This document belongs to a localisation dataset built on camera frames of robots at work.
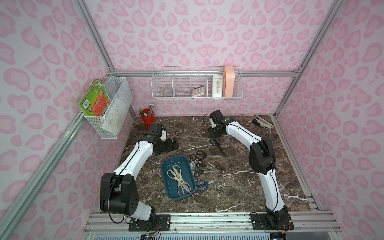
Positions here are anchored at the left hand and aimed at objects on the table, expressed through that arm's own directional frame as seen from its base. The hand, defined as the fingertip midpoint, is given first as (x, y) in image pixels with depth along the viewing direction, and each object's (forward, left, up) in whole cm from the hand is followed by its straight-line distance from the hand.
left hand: (172, 145), depth 87 cm
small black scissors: (-6, -16, -13) cm, 22 cm away
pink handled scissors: (-20, -9, -12) cm, 25 cm away
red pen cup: (+27, +22, -7) cm, 35 cm away
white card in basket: (+31, -27, +19) cm, 45 cm away
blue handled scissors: (-18, -18, -13) cm, 29 cm away
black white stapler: (+27, -64, -11) cm, 70 cm away
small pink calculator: (+30, -16, +16) cm, 37 cm away
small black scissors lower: (-11, -15, -13) cm, 22 cm away
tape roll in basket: (+28, +4, +16) cm, 32 cm away
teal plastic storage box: (-12, -9, -12) cm, 19 cm away
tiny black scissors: (-1, -12, -13) cm, 17 cm away
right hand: (+13, -24, -6) cm, 29 cm away
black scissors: (+11, -28, -12) cm, 33 cm away
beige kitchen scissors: (-13, -2, -11) cm, 17 cm away
